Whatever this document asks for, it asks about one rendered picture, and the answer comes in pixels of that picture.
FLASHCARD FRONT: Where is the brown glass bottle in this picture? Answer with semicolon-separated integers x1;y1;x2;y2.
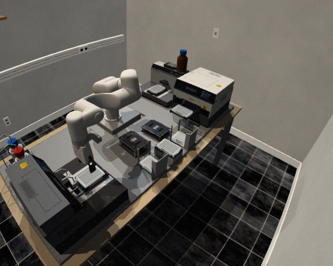
176;56;188;72

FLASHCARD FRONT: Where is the red bottle cap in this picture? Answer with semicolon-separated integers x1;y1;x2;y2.
13;147;24;157

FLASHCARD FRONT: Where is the black lab instrument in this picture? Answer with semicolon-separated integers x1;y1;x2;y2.
5;154;129;254

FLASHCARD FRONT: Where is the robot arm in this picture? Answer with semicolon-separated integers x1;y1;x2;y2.
66;69;142;146

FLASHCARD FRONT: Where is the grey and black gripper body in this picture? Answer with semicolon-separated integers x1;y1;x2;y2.
72;142;94;165

